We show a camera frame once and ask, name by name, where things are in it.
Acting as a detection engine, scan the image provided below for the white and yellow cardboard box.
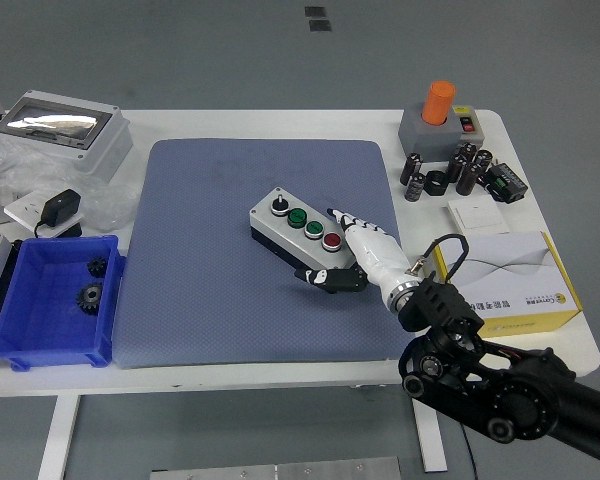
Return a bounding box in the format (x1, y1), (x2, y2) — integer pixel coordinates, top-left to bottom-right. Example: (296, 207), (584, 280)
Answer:
(432, 230), (581, 339)

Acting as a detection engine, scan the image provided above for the clear plastic bag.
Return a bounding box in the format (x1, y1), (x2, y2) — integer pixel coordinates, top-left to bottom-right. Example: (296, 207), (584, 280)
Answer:
(0, 142), (136, 232)

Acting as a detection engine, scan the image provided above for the black ring nut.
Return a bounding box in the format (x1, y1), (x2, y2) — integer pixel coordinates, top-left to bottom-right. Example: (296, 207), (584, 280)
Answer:
(424, 170), (448, 197)

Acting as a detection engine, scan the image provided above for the white table leg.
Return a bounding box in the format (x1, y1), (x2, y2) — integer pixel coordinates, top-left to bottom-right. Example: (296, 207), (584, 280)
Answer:
(411, 397), (449, 474)
(36, 394), (82, 480)

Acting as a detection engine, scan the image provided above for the grey metal plate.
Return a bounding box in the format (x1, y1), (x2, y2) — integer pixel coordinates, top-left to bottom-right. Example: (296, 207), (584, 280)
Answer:
(149, 455), (402, 480)

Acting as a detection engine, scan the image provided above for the beige red-black switch box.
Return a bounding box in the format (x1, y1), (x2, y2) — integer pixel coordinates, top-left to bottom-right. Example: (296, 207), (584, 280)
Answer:
(449, 104), (487, 151)

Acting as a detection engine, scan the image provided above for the white socket plate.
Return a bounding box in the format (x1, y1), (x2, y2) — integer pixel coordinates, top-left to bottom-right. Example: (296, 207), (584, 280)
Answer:
(3, 192), (84, 234)

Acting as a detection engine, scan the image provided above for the large black gear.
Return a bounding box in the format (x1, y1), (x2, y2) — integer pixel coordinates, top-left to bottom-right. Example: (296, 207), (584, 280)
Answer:
(75, 281), (106, 317)

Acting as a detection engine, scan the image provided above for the blue plastic bin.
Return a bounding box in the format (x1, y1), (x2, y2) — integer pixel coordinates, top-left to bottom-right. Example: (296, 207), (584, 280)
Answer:
(0, 234), (127, 372)

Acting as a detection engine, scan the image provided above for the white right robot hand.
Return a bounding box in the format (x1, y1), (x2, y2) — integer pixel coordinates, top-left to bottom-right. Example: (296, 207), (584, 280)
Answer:
(293, 207), (416, 297)

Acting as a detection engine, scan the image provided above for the grey block holder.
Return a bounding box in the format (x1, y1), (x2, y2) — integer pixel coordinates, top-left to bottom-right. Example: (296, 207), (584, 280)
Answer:
(398, 103), (467, 163)

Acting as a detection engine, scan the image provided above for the black power adapter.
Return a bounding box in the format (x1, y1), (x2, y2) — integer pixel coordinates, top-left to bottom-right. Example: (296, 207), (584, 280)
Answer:
(33, 188), (83, 239)

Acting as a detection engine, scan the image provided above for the blue-grey mat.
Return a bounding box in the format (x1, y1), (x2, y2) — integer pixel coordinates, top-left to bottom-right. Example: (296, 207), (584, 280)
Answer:
(113, 138), (416, 370)

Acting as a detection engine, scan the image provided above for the thin black table cable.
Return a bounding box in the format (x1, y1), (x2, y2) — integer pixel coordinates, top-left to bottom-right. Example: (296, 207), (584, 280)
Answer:
(458, 424), (478, 480)

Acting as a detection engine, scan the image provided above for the black module with green terminal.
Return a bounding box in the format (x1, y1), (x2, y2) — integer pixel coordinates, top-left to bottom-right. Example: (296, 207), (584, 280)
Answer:
(481, 161), (529, 204)

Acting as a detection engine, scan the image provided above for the grey four-button control box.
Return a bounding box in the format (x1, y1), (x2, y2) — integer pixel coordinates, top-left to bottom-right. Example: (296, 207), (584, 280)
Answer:
(248, 187), (359, 274)

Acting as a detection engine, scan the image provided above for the orange cylinder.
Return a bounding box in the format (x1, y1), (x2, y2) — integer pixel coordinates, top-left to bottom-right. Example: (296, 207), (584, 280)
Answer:
(420, 80), (456, 127)

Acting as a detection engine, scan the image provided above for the grey enclosure with window lid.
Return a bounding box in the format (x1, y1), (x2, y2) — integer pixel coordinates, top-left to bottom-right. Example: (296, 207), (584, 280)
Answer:
(0, 89), (134, 184)

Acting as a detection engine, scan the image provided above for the white wall switch plate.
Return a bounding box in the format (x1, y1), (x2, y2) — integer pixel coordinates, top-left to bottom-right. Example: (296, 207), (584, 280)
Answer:
(446, 198), (511, 236)

